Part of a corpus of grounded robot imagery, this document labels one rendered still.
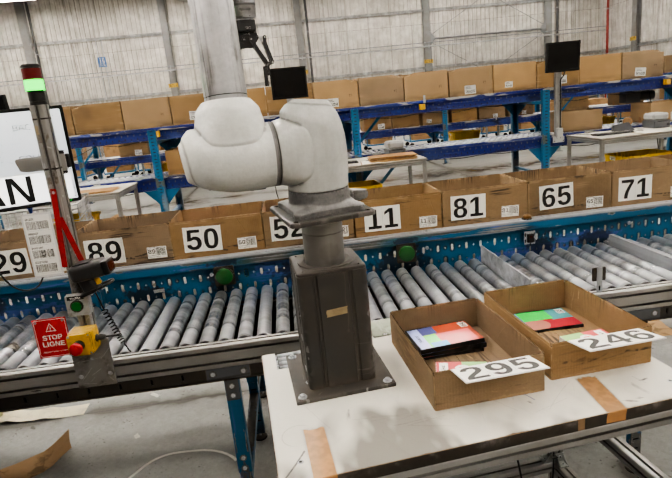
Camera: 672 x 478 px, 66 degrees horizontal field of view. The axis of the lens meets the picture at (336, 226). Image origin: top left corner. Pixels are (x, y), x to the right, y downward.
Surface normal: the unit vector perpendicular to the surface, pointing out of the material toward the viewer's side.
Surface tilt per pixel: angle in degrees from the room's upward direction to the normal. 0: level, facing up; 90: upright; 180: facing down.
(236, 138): 80
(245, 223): 90
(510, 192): 90
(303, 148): 87
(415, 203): 90
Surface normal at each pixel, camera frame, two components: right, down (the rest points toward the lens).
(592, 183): 0.11, 0.23
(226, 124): 0.14, 0.02
